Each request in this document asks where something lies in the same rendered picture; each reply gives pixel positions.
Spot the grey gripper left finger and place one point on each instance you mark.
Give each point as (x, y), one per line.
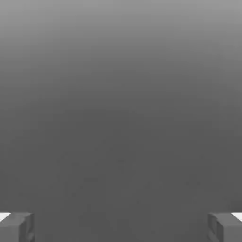
(17, 228)

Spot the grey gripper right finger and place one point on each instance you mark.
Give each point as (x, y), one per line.
(225, 228)

